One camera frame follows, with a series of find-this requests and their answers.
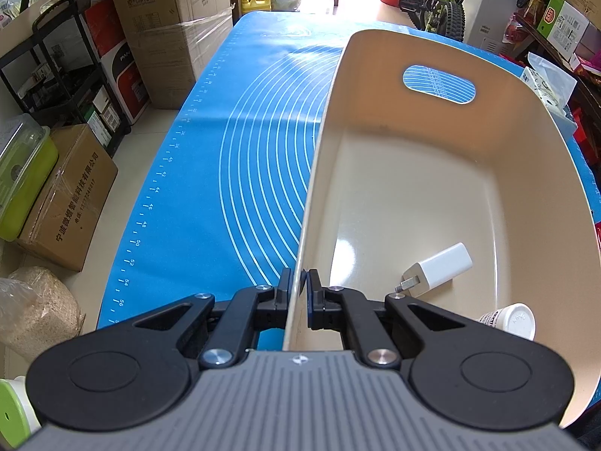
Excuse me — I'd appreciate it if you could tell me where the cooking oil bottle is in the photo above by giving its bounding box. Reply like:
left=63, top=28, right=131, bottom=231
left=520, top=0, right=546, bottom=22

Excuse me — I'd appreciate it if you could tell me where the red paper bag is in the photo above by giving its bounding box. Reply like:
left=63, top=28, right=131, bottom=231
left=570, top=106, right=601, bottom=174

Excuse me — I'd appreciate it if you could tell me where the dark wooden shelf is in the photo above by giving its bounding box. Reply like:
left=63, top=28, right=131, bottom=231
left=512, top=12, right=601, bottom=160

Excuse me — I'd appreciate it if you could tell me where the green and black bicycle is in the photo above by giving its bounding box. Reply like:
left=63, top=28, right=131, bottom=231
left=399, top=0, right=467, bottom=42

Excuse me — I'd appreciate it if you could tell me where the large plastic-wrapped cardboard box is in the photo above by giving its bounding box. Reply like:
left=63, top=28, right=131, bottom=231
left=136, top=7, right=236, bottom=110

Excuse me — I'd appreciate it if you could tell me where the blue silicone baking mat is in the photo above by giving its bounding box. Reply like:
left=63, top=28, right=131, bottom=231
left=96, top=12, right=601, bottom=353

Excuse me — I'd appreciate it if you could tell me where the white chest freezer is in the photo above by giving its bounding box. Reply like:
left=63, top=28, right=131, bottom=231
left=462, top=0, right=533, bottom=59

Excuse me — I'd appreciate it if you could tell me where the white jar with green lid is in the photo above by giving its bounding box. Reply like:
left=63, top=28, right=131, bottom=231
left=0, top=376, right=44, bottom=449

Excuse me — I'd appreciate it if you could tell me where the beige plastic storage bin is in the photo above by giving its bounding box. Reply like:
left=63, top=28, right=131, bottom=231
left=282, top=29, right=596, bottom=428

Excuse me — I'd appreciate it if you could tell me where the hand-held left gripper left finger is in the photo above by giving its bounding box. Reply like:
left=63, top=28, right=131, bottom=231
left=134, top=267, right=296, bottom=371

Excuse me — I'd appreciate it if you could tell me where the black utility cart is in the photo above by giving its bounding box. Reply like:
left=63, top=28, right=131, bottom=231
left=0, top=0, right=133, bottom=158

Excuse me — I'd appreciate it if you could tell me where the white bottle with white cap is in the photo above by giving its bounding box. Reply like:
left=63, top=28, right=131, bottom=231
left=475, top=303, right=537, bottom=341

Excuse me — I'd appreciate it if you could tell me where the green and white carton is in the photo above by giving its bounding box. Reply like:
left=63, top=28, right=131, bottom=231
left=538, top=0, right=591, bottom=69

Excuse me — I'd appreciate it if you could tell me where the red black white appliance box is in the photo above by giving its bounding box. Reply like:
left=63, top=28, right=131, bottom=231
left=101, top=40, right=151, bottom=127

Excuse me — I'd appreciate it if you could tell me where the small green white carton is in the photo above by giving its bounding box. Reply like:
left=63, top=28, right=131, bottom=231
left=87, top=87, right=120, bottom=146

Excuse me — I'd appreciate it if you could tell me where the clear bag of grain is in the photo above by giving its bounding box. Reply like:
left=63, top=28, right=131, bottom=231
left=0, top=265, right=86, bottom=362

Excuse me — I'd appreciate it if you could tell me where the taped printed cardboard box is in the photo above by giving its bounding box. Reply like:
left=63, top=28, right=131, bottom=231
left=16, top=124, right=119, bottom=272

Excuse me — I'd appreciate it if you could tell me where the patterned tissue box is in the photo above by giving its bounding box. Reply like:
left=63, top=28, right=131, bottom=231
left=519, top=51, right=578, bottom=125

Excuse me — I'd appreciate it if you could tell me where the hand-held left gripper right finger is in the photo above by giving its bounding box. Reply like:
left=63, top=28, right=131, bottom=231
left=305, top=267, right=471, bottom=371

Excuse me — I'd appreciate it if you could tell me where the green container with clear lid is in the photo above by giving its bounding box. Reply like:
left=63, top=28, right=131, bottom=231
left=0, top=113, right=59, bottom=242

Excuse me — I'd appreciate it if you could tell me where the white charger plug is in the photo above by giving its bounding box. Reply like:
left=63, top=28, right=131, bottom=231
left=392, top=243, right=473, bottom=299

